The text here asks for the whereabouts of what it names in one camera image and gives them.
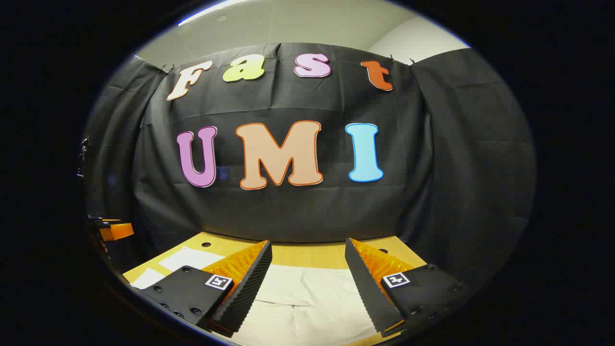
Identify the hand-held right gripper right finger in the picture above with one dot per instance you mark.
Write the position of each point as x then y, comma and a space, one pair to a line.
366, 283

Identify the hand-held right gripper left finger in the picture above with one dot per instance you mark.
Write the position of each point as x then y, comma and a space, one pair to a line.
250, 283

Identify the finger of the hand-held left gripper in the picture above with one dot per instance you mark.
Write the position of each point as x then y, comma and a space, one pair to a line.
103, 221
117, 231

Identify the white jeans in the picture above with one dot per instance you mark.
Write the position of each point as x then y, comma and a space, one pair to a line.
307, 307

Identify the black backdrop cloth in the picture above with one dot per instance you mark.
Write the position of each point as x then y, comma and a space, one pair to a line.
298, 211

